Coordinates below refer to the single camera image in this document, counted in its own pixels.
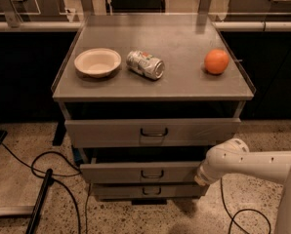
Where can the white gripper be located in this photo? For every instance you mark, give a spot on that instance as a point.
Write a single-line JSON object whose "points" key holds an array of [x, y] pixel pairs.
{"points": [[202, 174]]}

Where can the grey drawer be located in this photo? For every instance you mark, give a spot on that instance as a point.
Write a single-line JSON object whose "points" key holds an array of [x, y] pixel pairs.
{"points": [[140, 172], [130, 192], [150, 132]]}

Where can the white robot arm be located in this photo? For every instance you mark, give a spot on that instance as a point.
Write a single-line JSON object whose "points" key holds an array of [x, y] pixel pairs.
{"points": [[233, 157]]}

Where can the grey top drawer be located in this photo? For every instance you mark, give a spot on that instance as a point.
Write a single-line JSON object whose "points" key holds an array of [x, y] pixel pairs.
{"points": [[150, 132]]}

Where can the grey metal drawer cabinet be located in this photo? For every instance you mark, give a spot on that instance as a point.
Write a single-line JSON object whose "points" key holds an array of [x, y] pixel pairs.
{"points": [[185, 90]]}

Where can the grey bottom drawer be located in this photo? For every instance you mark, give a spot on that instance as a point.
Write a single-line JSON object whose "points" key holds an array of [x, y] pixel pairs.
{"points": [[130, 192]]}

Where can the orange fruit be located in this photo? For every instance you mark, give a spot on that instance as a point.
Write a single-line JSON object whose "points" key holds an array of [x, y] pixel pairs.
{"points": [[216, 61]]}

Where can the crushed silver soda can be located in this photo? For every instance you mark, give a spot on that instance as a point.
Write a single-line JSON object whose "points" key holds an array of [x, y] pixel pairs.
{"points": [[145, 64]]}

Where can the black pole on floor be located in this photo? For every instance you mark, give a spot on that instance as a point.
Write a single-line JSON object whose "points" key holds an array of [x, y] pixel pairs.
{"points": [[35, 216]]}

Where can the white paper bowl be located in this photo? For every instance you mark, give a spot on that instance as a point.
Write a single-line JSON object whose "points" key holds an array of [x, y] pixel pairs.
{"points": [[97, 63]]}

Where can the white horizontal rail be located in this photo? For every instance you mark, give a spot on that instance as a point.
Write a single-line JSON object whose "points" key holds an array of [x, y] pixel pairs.
{"points": [[229, 26]]}

